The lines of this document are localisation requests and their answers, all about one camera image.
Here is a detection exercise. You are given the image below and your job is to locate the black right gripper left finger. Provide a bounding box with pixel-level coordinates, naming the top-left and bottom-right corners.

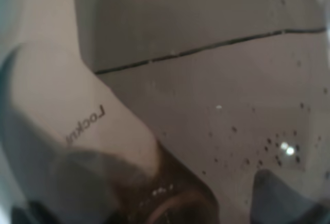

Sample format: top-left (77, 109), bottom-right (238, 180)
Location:
top-left (15, 201), bottom-right (60, 224)

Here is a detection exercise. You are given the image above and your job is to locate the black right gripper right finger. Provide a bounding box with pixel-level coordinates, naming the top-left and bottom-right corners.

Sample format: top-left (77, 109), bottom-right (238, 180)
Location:
top-left (251, 169), bottom-right (329, 223)

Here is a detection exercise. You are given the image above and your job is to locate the smoky transparent water bottle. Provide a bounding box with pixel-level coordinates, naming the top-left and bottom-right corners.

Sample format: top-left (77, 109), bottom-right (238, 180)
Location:
top-left (1, 0), bottom-right (329, 223)

